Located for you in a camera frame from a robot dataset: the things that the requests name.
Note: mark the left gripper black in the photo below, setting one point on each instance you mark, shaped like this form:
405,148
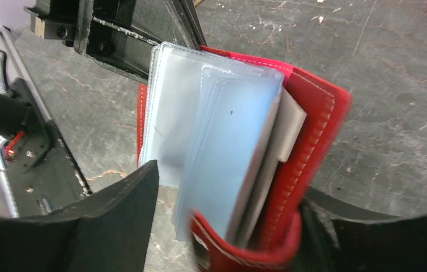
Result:
117,35

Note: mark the red leather card holder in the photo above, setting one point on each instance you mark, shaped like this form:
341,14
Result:
240,137

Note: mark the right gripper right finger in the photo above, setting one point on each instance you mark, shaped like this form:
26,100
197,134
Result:
337,236

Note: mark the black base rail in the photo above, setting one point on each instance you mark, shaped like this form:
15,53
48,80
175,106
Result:
41,171

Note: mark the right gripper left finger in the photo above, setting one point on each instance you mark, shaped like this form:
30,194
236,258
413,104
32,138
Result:
107,231

